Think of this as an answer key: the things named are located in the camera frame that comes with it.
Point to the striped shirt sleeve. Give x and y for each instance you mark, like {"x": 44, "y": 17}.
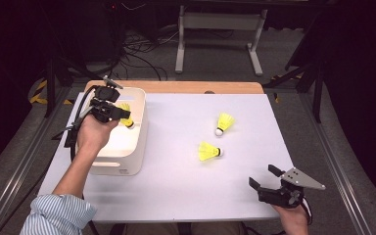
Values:
{"x": 57, "y": 215}

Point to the black metal stand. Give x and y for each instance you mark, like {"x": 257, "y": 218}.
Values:
{"x": 50, "y": 88}
{"x": 318, "y": 94}

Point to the aluminium floor rail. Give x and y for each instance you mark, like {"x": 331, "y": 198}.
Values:
{"x": 336, "y": 160}
{"x": 19, "y": 166}

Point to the person's right hand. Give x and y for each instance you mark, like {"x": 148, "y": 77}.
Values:
{"x": 295, "y": 222}

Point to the yellow shuttlecock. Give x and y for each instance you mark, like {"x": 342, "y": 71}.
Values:
{"x": 225, "y": 122}
{"x": 207, "y": 150}
{"x": 128, "y": 123}

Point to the white plastic bin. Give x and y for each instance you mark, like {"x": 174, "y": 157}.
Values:
{"x": 124, "y": 143}

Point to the white metal stand frame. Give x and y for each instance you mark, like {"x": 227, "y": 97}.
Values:
{"x": 220, "y": 21}

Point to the person's left hand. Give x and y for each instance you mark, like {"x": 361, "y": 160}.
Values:
{"x": 93, "y": 137}

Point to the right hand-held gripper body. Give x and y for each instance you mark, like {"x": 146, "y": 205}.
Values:
{"x": 282, "y": 196}

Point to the wooden table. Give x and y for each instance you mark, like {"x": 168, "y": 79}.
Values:
{"x": 176, "y": 86}

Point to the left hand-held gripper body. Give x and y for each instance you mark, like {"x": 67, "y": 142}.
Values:
{"x": 104, "y": 98}

